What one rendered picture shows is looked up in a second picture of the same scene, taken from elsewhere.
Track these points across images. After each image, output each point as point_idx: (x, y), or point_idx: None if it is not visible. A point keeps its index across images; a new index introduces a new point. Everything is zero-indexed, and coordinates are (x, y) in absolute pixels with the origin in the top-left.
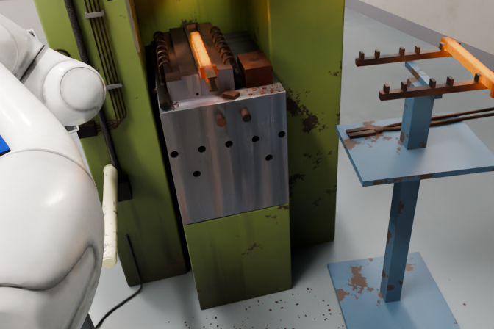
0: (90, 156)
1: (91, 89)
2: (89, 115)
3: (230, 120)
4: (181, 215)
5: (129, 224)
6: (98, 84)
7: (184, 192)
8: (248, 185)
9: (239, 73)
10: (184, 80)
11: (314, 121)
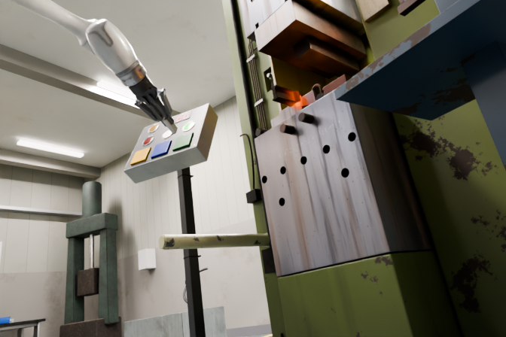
0: (257, 225)
1: (96, 23)
2: (95, 38)
3: (300, 131)
4: (274, 261)
5: (283, 317)
6: (102, 22)
7: (274, 227)
8: (330, 217)
9: (318, 93)
10: (281, 114)
11: (469, 159)
